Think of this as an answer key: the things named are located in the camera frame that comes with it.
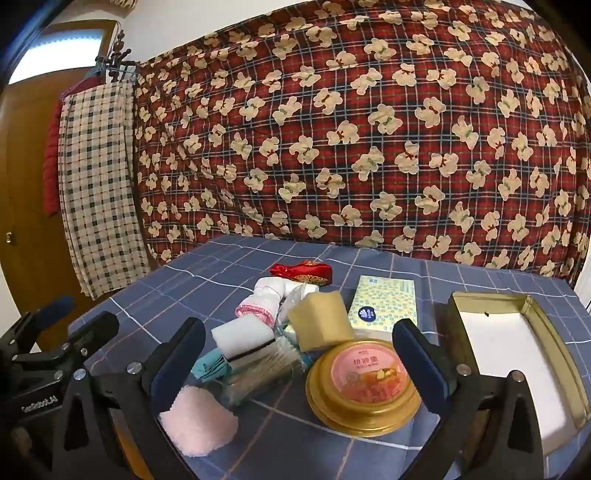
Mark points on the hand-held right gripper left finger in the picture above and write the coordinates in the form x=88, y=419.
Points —
x=167, y=383

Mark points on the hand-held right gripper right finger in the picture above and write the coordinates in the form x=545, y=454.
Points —
x=418, y=362

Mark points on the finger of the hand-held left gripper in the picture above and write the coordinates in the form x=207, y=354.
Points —
x=94, y=332
x=53, y=310

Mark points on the white sponge with black layer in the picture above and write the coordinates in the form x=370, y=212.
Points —
x=240, y=337

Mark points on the rectangular gold tin box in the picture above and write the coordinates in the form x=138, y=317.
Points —
x=503, y=341

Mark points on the clear bag of cotton swabs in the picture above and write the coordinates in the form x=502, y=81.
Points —
x=258, y=374

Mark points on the teal cloth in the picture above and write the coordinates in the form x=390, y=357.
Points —
x=207, y=364

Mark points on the pink fluffy cloth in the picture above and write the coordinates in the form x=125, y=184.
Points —
x=198, y=424

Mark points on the yellow patterned tissue pack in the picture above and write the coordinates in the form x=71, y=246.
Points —
x=383, y=300

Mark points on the blue checked bedsheet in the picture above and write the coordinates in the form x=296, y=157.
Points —
x=378, y=263

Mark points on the yellow sponge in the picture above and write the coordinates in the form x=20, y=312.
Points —
x=318, y=323

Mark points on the brown wooden door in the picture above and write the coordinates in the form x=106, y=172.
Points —
x=27, y=184

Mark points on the cream dark checked hanging cloth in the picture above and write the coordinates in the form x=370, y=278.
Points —
x=97, y=184

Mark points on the white cloth with pink trim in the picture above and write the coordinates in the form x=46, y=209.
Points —
x=268, y=295

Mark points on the red quilted garment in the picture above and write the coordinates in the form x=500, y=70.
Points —
x=52, y=175

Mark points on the red plaid bear-print blanket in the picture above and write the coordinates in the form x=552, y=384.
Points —
x=323, y=138

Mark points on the door transom window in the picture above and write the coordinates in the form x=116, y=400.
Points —
x=60, y=50

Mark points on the wooden coat rack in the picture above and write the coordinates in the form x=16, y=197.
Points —
x=121, y=48

